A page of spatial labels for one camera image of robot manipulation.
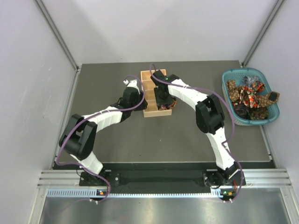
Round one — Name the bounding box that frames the blue grey tie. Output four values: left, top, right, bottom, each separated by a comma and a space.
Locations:
241, 76, 259, 86

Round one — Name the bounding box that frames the teal plastic basket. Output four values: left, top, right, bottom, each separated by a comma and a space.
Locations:
222, 68, 279, 126

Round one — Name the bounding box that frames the purple cable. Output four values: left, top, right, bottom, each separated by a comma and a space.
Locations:
149, 63, 245, 203
56, 74, 146, 203

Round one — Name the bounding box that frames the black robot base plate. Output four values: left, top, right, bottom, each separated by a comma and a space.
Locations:
79, 162, 241, 193

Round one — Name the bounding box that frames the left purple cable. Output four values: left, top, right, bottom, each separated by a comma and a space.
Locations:
56, 74, 146, 203

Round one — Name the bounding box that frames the dark rolled tie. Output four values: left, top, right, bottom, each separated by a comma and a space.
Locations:
234, 104, 250, 120

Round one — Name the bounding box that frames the red floral tie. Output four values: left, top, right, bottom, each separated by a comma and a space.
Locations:
239, 81, 265, 108

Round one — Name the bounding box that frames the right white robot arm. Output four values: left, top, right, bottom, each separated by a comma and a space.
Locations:
150, 70, 244, 186

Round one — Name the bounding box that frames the grey slotted cable duct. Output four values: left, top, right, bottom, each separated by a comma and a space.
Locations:
47, 188, 233, 199

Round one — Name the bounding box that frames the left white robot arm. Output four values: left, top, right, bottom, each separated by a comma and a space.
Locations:
58, 87, 148, 185

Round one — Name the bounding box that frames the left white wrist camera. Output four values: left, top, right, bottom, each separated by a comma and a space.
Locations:
123, 79, 140, 91

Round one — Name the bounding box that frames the colourful banana print tie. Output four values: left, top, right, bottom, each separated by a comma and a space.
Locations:
158, 100, 176, 111

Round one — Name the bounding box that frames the wooden eight-compartment box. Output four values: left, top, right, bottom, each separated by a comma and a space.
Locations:
140, 70, 172, 118

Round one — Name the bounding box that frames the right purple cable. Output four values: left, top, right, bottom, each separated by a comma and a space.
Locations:
149, 63, 245, 203

